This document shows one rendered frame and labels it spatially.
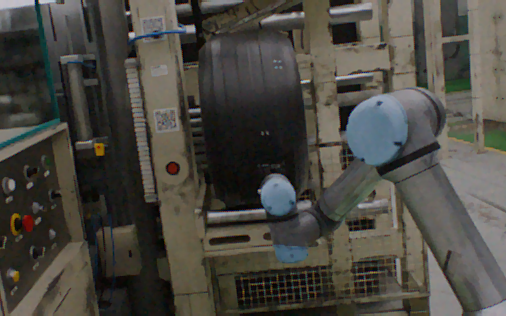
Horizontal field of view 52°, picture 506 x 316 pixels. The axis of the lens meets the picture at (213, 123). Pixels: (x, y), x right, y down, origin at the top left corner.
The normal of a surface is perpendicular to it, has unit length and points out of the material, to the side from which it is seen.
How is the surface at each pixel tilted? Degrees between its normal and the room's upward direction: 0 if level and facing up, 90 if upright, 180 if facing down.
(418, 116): 62
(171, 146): 90
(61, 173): 90
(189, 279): 90
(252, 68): 52
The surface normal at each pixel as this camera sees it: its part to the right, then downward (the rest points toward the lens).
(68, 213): -0.04, 0.16
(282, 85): 0.18, -0.31
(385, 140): -0.79, 0.07
